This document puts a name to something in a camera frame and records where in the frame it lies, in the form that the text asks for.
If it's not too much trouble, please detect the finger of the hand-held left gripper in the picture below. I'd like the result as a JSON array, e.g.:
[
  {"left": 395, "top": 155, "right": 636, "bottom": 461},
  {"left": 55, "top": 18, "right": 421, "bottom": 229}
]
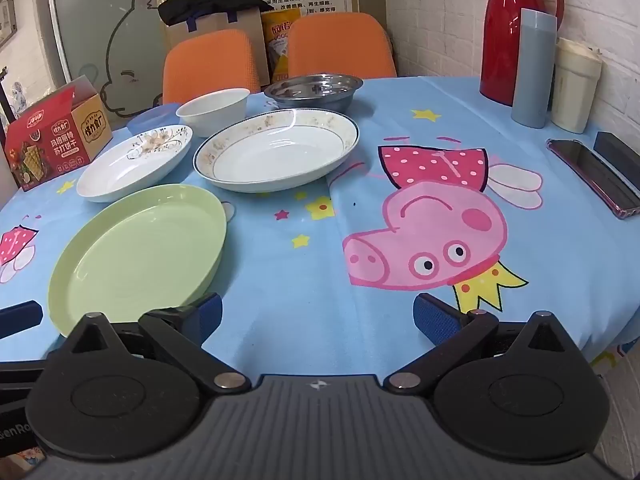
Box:
[{"left": 0, "top": 300, "right": 44, "bottom": 340}]

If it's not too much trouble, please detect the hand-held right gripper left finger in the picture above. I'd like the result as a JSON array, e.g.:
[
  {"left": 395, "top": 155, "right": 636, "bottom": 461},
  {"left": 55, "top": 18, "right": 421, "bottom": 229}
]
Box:
[{"left": 65, "top": 292, "right": 253, "bottom": 392}]

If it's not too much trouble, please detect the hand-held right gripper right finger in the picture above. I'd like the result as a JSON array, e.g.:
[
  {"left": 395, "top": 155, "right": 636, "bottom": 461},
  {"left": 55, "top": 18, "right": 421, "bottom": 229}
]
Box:
[{"left": 382, "top": 292, "right": 581, "bottom": 393}]

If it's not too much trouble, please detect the green plastic plate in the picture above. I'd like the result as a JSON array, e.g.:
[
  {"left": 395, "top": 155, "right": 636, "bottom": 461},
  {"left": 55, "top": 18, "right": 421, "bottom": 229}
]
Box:
[{"left": 47, "top": 183, "right": 228, "bottom": 338}]

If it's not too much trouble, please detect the white floral plate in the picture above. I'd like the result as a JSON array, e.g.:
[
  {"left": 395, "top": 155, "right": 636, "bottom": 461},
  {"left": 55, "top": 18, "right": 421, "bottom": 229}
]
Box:
[{"left": 76, "top": 124, "right": 194, "bottom": 204}]

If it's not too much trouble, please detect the large white patterned-rim plate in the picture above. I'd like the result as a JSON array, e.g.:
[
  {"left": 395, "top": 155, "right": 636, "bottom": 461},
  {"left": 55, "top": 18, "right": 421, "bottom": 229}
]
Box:
[{"left": 193, "top": 108, "right": 361, "bottom": 193}]

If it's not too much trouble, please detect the white ceramic bowl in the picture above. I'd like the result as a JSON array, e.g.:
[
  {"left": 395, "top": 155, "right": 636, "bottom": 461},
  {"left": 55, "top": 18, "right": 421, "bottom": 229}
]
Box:
[{"left": 175, "top": 88, "right": 251, "bottom": 138}]

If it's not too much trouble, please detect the stainless steel bowl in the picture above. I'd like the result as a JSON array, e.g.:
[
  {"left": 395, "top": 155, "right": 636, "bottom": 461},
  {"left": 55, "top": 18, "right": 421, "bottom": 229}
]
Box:
[{"left": 263, "top": 74, "right": 364, "bottom": 115}]

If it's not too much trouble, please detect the blue cartoon tablecloth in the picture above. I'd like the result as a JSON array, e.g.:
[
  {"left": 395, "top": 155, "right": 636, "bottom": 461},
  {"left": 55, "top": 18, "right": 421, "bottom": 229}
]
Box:
[{"left": 0, "top": 76, "right": 640, "bottom": 386}]

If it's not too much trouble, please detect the red cracker box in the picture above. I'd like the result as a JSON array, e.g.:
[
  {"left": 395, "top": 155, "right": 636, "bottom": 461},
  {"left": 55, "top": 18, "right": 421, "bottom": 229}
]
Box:
[{"left": 4, "top": 76, "right": 114, "bottom": 193}]

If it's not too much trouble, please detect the black rectangular case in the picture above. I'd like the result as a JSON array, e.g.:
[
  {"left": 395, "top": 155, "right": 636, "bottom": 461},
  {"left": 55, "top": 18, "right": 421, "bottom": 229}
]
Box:
[
  {"left": 545, "top": 138, "right": 640, "bottom": 220},
  {"left": 592, "top": 131, "right": 640, "bottom": 191}
]

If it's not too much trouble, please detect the orange chair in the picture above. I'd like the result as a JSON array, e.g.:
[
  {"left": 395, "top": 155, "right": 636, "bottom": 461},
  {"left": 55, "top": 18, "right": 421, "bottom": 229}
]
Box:
[
  {"left": 287, "top": 12, "right": 398, "bottom": 80},
  {"left": 162, "top": 29, "right": 262, "bottom": 106}
]

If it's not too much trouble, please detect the grey-blue tumbler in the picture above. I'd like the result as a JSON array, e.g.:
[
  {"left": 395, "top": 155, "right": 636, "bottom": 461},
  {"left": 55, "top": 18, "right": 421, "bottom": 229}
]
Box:
[{"left": 510, "top": 8, "right": 558, "bottom": 128}]

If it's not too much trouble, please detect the cream lidded cup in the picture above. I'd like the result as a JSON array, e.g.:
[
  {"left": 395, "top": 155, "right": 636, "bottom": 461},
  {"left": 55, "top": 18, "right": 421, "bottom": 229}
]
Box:
[{"left": 551, "top": 37, "right": 603, "bottom": 135}]

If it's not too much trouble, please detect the yellow snack bag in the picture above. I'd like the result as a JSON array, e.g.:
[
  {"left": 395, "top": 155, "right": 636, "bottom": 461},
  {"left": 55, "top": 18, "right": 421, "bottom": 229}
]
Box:
[{"left": 260, "top": 9, "right": 303, "bottom": 83}]

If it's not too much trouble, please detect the cardboard box with black cloth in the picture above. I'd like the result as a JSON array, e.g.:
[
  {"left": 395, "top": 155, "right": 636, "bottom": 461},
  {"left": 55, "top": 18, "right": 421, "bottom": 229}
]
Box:
[{"left": 162, "top": 5, "right": 273, "bottom": 91}]

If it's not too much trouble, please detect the red thermos jug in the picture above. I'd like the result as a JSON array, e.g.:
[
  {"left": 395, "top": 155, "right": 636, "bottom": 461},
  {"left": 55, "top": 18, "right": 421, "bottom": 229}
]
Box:
[{"left": 479, "top": 0, "right": 566, "bottom": 107}]

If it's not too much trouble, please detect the black cloth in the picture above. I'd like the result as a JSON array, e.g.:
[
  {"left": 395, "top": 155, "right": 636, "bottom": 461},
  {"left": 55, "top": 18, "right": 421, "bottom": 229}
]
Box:
[{"left": 157, "top": 0, "right": 273, "bottom": 26}]

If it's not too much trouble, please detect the frosted glass door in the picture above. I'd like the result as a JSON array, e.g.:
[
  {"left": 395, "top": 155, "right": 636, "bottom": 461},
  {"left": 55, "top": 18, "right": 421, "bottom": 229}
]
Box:
[{"left": 30, "top": 0, "right": 166, "bottom": 121}]

